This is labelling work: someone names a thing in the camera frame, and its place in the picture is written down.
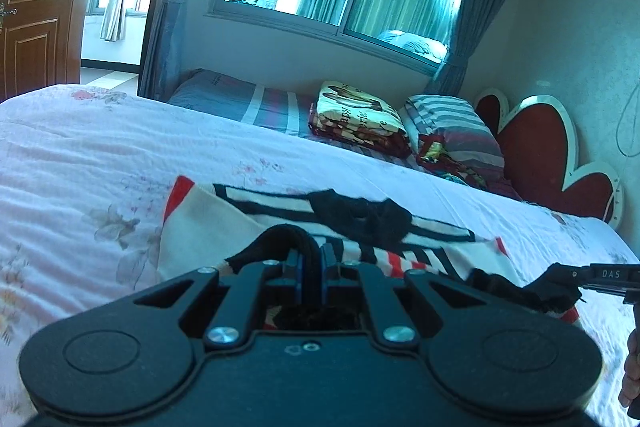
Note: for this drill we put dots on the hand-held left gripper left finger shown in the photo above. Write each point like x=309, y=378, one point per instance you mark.
x=235, y=297

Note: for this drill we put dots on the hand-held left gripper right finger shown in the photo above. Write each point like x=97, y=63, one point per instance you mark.
x=380, y=297

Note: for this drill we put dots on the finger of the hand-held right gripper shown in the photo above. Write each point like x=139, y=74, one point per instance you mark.
x=627, y=291
x=600, y=273

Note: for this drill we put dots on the striped knit sweater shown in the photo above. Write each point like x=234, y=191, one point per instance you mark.
x=200, y=227

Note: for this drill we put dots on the person's right hand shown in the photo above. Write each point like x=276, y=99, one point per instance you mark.
x=632, y=372

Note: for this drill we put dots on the red scalloped headboard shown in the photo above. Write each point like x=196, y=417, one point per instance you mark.
x=535, y=147

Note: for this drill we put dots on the red printed cloth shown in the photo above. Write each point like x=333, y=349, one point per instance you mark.
x=445, y=159

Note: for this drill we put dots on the folded printed blanket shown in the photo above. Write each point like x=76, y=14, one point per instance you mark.
x=357, y=112

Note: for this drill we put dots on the striped pillow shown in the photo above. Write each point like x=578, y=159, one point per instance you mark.
x=450, y=122

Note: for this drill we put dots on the bed with floral sheet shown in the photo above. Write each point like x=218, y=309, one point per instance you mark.
x=75, y=157

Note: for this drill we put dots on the light blue quilt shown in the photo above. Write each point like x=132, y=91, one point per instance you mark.
x=415, y=43

